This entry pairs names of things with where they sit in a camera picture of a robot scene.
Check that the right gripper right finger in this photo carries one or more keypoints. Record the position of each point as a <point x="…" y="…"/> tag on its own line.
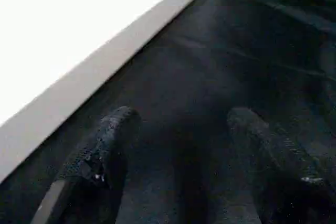
<point x="278" y="169"/>

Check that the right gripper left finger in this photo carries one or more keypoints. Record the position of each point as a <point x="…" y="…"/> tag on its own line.
<point x="99" y="161"/>

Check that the white plastic table top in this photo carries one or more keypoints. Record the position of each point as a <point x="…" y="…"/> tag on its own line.
<point x="52" y="24"/>

